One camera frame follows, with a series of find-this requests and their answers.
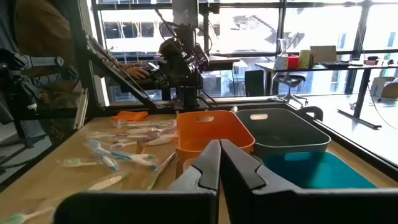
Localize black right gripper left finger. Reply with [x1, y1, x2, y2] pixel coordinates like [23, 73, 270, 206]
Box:
[54, 139, 222, 224]

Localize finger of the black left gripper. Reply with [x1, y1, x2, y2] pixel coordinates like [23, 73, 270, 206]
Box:
[156, 71, 172, 91]
[147, 63, 163, 83]

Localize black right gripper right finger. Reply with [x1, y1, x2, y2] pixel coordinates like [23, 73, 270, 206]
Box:
[220, 139, 398, 224]

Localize person's hand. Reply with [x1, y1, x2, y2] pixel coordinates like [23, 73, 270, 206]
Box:
[123, 66, 151, 81]

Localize green white wrapped toothbrush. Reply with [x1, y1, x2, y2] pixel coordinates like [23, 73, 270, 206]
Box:
[111, 119, 178, 129]
[57, 157, 102, 168]
[0, 172, 130, 224]
[145, 151, 177, 191]

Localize orange cloth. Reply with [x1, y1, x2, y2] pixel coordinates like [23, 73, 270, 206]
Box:
[111, 110, 149, 123]

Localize dark operator desk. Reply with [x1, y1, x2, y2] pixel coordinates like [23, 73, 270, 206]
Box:
[107, 55, 241, 94]

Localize orange plastic bin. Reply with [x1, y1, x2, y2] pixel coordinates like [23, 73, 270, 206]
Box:
[175, 110, 256, 180]

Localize pink white wrapped toothbrush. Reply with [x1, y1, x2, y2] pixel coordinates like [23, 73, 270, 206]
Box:
[137, 133, 180, 148]

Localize dark green plastic bin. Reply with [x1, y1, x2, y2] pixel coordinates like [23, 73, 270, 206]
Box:
[235, 108, 332, 159]

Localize teal plastic bin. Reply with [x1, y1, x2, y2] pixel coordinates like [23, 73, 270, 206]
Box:
[260, 151, 379, 189]

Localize blue white wrapped toothbrush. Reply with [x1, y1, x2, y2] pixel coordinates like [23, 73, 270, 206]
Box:
[99, 154, 119, 172]
[88, 139, 159, 171]

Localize silver aluminium bar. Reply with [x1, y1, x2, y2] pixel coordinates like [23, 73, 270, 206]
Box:
[73, 88, 90, 131]

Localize black computer tower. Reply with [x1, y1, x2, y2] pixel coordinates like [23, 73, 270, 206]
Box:
[244, 69, 266, 98]

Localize white carton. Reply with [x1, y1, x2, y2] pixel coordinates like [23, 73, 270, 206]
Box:
[274, 37, 290, 71]

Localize grey office chair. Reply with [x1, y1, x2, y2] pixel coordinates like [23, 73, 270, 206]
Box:
[272, 72, 309, 108]

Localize red box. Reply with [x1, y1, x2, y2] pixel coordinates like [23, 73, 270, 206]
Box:
[287, 55, 300, 70]

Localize person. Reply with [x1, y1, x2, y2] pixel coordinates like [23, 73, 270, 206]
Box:
[0, 0, 78, 82]

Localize black keyboard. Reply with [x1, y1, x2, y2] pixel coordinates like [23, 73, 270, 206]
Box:
[321, 61, 351, 70]

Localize cardboard box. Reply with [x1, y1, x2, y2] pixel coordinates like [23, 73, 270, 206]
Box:
[369, 76, 398, 101]

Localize black diagonal frame strut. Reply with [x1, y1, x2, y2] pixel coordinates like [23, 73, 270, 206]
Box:
[83, 32, 160, 111]

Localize black arched handle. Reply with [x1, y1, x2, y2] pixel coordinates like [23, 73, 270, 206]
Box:
[296, 105, 325, 123]

